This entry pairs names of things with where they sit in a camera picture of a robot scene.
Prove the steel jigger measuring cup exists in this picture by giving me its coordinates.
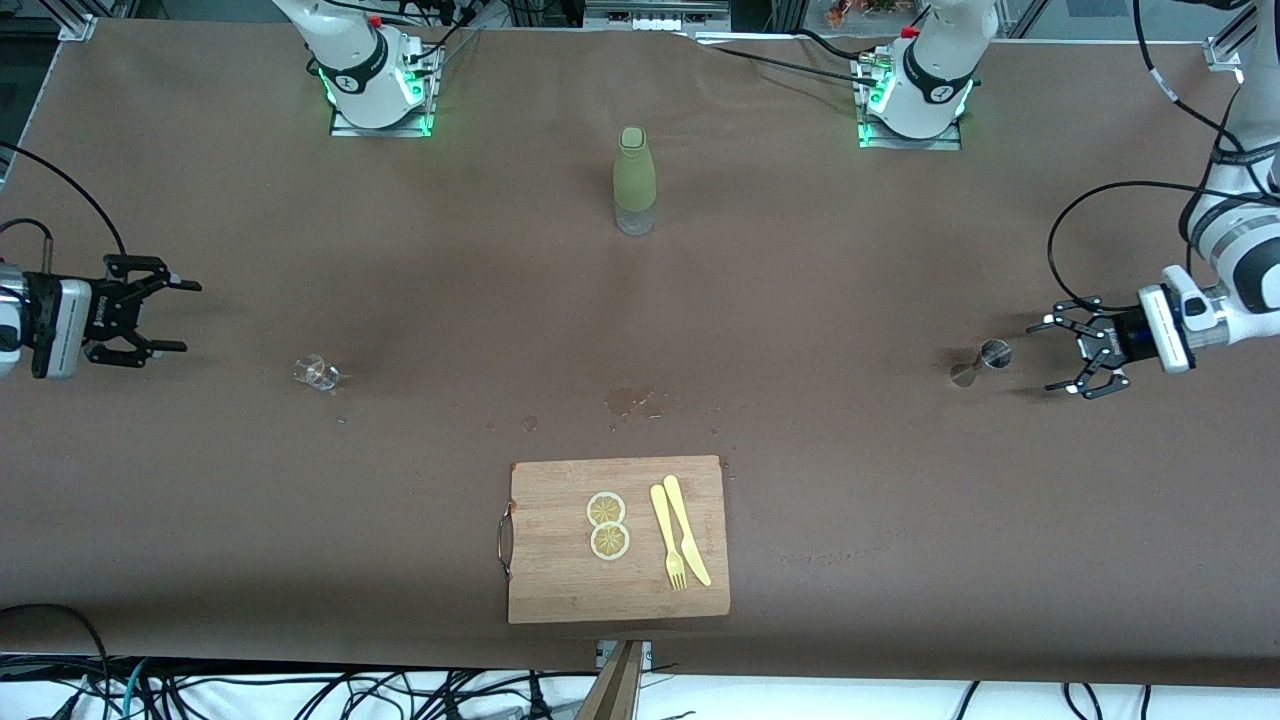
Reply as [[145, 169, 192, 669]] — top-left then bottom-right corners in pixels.
[[950, 339, 1013, 388]]

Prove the clear glass cup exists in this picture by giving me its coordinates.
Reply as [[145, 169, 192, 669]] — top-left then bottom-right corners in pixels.
[[293, 353, 341, 393]]

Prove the brown table cover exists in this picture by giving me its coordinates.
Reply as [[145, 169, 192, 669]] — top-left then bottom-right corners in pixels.
[[0, 18, 1280, 691]]

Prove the yellow plastic knife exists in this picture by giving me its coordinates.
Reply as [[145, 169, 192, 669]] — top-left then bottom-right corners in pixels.
[[663, 475, 713, 588]]

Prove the yellow plastic fork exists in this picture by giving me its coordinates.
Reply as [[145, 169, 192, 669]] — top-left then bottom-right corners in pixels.
[[650, 484, 688, 592]]

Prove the green sleeved glass bottle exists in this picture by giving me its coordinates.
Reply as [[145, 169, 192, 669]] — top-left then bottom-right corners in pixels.
[[612, 126, 658, 237]]

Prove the wooden cutting board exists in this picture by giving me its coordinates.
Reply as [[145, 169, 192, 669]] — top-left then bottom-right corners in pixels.
[[497, 455, 732, 626]]

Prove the wooden beam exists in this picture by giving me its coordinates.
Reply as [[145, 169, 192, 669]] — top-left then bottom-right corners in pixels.
[[575, 640, 646, 720]]

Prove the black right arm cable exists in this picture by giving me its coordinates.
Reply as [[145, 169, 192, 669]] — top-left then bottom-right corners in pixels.
[[0, 143, 128, 273]]

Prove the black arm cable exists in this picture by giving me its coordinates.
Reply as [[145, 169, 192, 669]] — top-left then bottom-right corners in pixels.
[[1047, 0, 1280, 306], [0, 143, 128, 273]]

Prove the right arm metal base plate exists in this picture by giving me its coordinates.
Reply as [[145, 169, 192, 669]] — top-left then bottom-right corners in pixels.
[[330, 40, 435, 138]]

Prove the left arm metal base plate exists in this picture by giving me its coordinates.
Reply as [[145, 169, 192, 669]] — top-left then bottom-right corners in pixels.
[[856, 55, 964, 151]]

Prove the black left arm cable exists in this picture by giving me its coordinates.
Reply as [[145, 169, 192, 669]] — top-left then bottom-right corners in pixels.
[[1047, 0, 1280, 306]]

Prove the aluminium frame corner profile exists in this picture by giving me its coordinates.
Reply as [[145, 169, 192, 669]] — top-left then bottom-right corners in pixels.
[[55, 0, 103, 43], [1205, 0, 1280, 71]]

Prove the black looped cable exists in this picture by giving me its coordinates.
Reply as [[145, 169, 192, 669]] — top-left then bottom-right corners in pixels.
[[0, 603, 113, 720]]

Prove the teal cable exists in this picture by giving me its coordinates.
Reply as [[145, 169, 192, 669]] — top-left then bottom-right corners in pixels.
[[118, 660, 153, 720]]

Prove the black base power cable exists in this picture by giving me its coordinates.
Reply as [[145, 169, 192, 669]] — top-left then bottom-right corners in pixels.
[[690, 28, 886, 89]]

